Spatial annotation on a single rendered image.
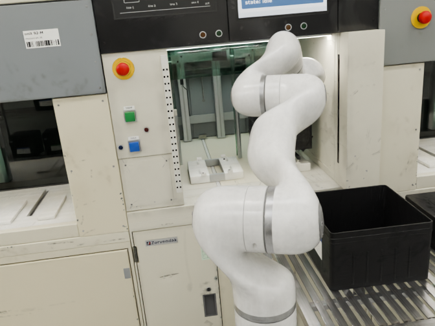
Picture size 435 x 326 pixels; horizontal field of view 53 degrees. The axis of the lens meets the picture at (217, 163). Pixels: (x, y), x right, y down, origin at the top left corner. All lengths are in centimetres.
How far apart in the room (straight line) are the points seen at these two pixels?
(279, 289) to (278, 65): 56
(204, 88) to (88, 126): 101
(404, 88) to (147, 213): 97
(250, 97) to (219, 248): 41
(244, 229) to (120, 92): 80
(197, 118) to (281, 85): 133
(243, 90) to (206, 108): 130
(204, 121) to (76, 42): 110
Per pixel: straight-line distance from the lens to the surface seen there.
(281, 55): 111
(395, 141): 165
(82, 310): 174
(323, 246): 123
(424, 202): 155
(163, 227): 155
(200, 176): 169
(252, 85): 105
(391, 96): 160
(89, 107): 143
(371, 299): 125
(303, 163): 177
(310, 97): 100
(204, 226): 76
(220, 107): 229
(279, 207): 73
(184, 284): 167
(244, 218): 74
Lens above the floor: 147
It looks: 18 degrees down
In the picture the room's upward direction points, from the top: 5 degrees counter-clockwise
